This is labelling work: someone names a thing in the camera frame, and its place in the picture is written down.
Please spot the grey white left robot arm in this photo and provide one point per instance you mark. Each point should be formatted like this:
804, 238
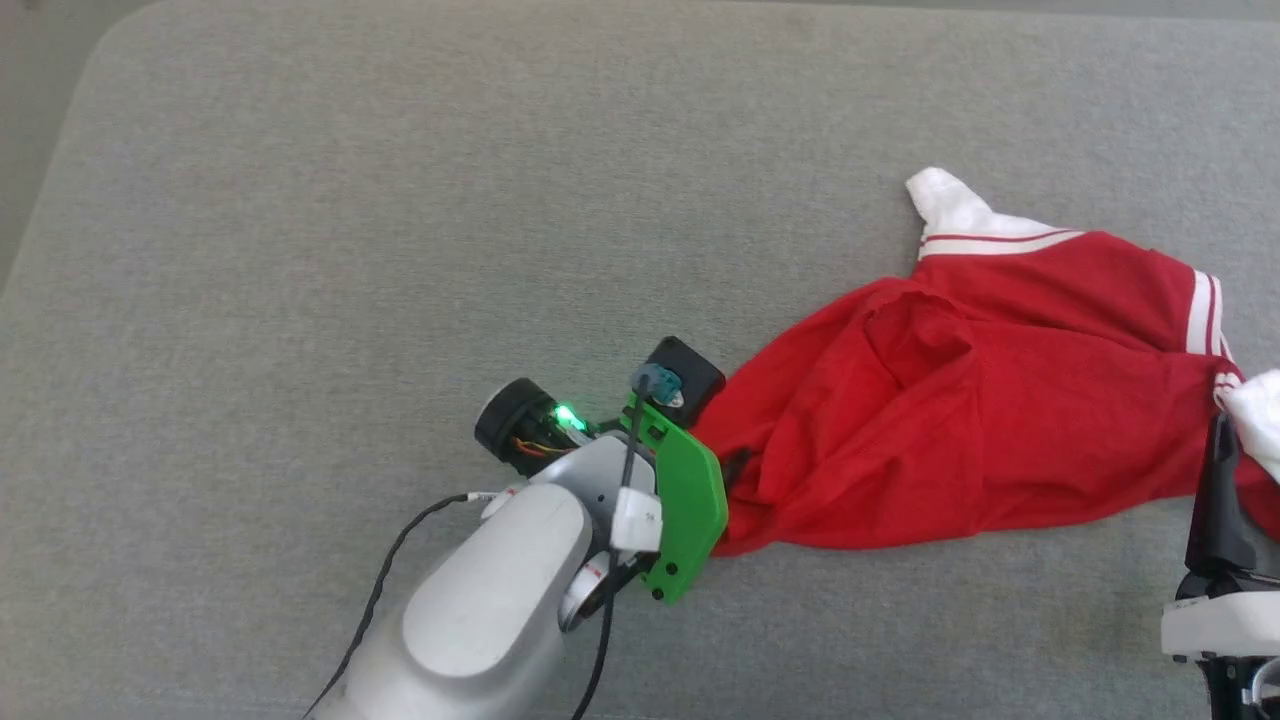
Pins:
500, 600

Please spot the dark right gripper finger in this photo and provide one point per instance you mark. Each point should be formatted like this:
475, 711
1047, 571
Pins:
1220, 520
1268, 560

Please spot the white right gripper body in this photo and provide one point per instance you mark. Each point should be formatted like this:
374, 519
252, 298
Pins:
1225, 620

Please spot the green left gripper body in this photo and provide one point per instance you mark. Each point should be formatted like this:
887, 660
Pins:
690, 500

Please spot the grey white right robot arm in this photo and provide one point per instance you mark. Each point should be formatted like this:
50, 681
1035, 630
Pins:
1240, 695

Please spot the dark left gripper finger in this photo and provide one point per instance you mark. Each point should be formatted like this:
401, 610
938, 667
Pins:
738, 466

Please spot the grey fabric sofa seat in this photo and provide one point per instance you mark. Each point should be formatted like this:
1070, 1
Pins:
300, 200

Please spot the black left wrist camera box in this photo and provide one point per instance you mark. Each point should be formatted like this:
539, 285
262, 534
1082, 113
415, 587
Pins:
690, 365

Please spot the red and white shirt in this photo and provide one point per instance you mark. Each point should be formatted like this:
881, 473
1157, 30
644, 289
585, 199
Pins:
950, 400

